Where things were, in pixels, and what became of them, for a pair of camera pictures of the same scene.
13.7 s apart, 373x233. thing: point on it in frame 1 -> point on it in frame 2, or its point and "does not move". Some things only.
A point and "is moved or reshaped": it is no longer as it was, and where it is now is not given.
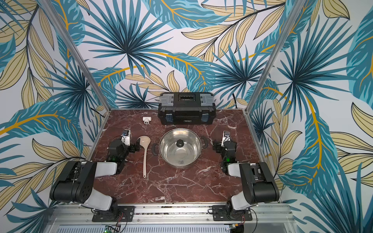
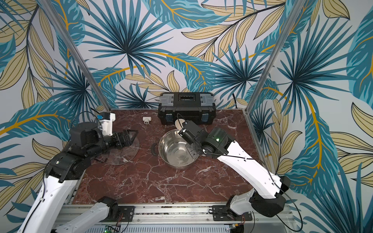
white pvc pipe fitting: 146,120 does not move
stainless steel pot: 179,148 does not move
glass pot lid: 179,146 is moved or reshaped
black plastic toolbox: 187,108 does not move
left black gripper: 133,149 -> 121,144
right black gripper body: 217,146 -> 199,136
